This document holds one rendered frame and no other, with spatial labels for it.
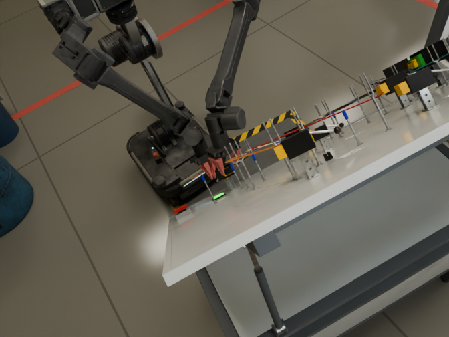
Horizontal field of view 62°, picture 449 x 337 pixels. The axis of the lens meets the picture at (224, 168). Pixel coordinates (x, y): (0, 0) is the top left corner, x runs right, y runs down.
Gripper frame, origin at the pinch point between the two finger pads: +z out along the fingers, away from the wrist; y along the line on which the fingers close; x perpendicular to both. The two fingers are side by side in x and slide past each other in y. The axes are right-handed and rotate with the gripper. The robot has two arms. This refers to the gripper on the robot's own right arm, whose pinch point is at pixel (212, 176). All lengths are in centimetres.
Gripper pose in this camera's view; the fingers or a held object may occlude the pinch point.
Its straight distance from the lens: 142.2
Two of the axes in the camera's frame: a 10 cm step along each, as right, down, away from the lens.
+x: -4.2, 0.0, 9.1
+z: 3.8, 9.1, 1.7
